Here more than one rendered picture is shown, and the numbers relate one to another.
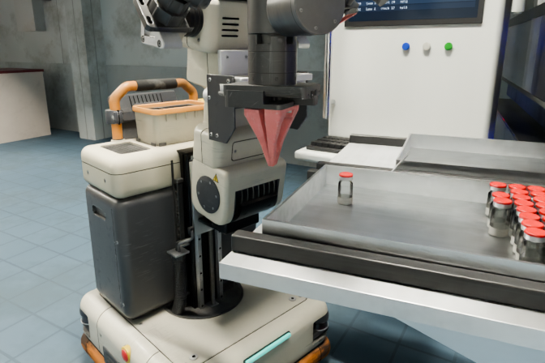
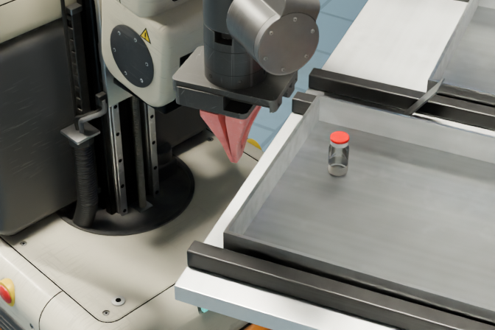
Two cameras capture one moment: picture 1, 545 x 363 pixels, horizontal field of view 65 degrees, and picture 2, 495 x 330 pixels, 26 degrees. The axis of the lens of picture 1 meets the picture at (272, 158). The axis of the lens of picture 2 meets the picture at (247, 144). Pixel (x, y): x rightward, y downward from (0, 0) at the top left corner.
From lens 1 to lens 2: 59 cm
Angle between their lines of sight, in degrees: 22
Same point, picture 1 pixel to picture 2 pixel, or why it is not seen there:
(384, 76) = not seen: outside the picture
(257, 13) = (215, 9)
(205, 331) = (133, 258)
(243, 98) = (199, 99)
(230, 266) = (187, 291)
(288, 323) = not seen: hidden behind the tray
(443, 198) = (477, 159)
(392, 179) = (410, 127)
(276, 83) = (240, 87)
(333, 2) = (304, 38)
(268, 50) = (229, 52)
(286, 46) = not seen: hidden behind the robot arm
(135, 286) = (10, 188)
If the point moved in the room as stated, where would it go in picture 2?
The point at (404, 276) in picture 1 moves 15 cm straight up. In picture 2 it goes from (375, 314) to (388, 187)
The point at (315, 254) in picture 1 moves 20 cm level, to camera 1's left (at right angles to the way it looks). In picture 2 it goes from (282, 282) to (69, 281)
